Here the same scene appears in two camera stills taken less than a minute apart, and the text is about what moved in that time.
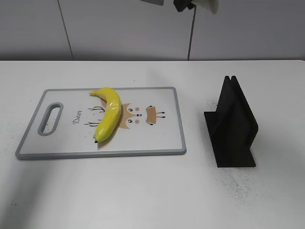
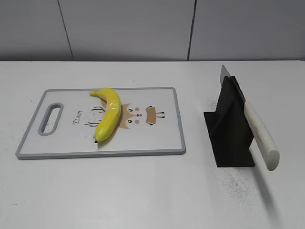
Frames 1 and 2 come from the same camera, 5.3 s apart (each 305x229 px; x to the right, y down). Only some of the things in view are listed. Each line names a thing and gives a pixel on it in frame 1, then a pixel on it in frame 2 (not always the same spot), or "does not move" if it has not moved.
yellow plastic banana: [112, 114] does not move
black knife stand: [232, 127] does not move
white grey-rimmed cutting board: [149, 124] does not move
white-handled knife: [211, 5] -> [267, 150]
